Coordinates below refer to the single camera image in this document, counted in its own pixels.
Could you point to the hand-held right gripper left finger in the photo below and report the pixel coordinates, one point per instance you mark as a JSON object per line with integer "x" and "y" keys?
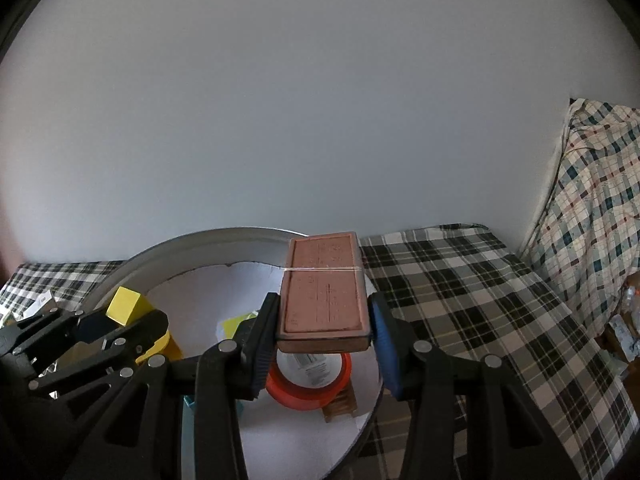
{"x": 262, "y": 342}

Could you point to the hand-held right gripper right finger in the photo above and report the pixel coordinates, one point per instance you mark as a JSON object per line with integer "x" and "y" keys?
{"x": 390, "y": 345}

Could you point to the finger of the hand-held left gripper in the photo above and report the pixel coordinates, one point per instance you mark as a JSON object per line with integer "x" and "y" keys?
{"x": 95, "y": 327}
{"x": 135, "y": 335}

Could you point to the yellow cube box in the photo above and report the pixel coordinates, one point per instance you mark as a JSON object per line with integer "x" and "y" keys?
{"x": 125, "y": 305}

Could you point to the cream box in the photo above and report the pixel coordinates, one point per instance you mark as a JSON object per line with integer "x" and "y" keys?
{"x": 235, "y": 325}

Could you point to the red tape roll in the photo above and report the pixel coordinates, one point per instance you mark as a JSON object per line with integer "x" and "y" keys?
{"x": 287, "y": 395}

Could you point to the blue round tin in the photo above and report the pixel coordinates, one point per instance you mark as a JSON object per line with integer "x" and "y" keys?
{"x": 210, "y": 285}

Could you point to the small wooden stand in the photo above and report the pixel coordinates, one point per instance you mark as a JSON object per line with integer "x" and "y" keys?
{"x": 340, "y": 407}

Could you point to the brown box with rubber band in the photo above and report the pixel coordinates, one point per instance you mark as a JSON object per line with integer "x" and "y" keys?
{"x": 325, "y": 290}

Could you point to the black and white plaid blanket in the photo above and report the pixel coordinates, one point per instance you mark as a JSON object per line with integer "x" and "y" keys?
{"x": 475, "y": 300}

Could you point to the clear plastic bag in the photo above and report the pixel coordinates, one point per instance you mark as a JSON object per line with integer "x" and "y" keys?
{"x": 625, "y": 330}

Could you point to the plaid pillow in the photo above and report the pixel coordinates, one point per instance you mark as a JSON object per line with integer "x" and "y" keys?
{"x": 590, "y": 200}

